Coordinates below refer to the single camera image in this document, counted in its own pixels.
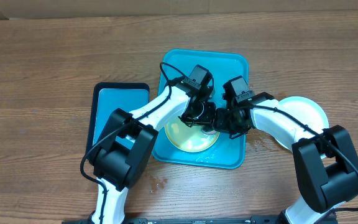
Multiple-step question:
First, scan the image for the blue mat in tray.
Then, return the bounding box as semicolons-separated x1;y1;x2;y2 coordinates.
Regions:
93;88;149;144

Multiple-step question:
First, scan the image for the small black tray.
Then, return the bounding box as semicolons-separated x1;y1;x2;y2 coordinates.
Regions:
85;82;150;152

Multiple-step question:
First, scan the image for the yellow-green plate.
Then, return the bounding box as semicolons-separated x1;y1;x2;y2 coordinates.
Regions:
165;118;220;152

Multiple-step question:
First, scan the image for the large teal serving tray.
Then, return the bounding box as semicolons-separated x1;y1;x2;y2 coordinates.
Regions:
152;49;249;169

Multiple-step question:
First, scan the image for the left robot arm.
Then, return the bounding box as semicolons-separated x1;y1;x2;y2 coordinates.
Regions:
82;77;214;223

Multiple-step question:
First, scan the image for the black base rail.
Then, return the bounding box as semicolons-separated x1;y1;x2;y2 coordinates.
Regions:
62;215;338;224

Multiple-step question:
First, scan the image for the light blue plate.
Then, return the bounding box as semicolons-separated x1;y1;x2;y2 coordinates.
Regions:
269;96;329;151

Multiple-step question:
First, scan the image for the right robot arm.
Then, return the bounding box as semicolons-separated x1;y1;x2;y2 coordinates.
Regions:
214;91;358;223

